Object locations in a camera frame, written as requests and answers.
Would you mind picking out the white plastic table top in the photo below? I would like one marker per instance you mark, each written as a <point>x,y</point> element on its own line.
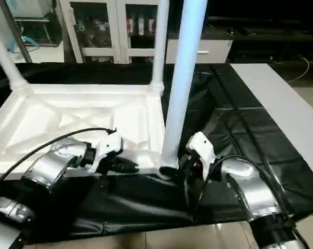
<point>68,114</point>

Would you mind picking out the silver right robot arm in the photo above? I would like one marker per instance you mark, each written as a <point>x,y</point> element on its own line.
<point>250,192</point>

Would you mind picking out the black plastic mat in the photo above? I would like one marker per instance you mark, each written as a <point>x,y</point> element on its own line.
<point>239,129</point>

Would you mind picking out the white side board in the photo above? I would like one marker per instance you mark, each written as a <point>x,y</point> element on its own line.
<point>286,109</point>

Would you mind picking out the white drawer unit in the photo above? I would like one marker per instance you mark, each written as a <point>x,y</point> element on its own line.
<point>218,52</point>

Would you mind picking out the white glass door cabinet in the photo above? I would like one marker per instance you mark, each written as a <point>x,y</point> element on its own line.
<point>120,31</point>

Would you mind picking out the teal small stool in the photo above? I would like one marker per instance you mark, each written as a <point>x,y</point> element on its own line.
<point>27,42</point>

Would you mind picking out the grey metal storage rack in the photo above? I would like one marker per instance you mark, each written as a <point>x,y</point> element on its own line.
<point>40,28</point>

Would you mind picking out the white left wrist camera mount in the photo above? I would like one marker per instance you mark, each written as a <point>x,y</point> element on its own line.
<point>109,148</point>

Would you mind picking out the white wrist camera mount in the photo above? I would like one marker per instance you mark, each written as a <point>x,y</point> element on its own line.
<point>200,148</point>
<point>109,148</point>

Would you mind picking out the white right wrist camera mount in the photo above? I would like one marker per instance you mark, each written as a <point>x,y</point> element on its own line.
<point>200,148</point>

